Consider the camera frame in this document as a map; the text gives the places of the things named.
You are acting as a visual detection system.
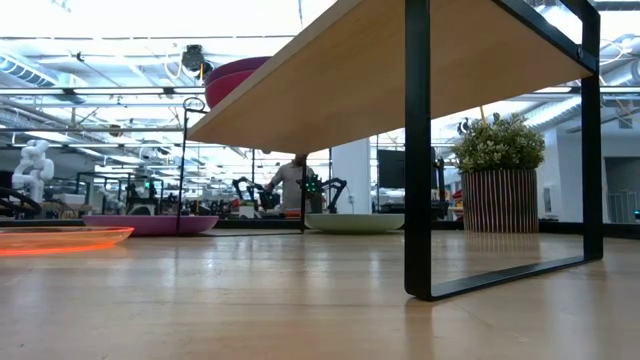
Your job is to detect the teal plate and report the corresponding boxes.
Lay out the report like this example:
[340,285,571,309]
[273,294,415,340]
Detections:
[304,212,406,235]

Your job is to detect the magenta plate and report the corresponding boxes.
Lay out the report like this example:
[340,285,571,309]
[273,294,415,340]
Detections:
[204,68,257,109]

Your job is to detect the orange transparent plate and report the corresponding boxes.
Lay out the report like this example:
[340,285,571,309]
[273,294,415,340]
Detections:
[0,225,136,258]

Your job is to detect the wooden shelf with black legs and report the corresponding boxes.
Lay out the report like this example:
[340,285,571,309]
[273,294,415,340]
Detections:
[177,0,605,302]

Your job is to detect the person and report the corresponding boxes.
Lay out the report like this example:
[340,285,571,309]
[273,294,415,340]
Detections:
[263,153,317,213]

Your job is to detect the black background monitor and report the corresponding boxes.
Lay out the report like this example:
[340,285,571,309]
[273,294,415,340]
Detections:
[376,148,439,190]

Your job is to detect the potted plant in ribbed pot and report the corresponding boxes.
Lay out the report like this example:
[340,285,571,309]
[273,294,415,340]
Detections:
[451,111,547,234]

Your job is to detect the white humanoid robot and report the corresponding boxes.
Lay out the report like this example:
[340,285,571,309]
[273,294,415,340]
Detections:
[10,139,56,205]

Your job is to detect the black wire loop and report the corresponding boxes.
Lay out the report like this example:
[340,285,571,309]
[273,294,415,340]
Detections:
[181,96,207,115]

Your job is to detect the black overhead camera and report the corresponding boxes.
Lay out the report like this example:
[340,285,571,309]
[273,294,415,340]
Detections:
[180,44,216,76]

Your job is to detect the black aluminium table frame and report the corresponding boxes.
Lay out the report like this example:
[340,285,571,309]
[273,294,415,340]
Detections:
[0,217,640,240]

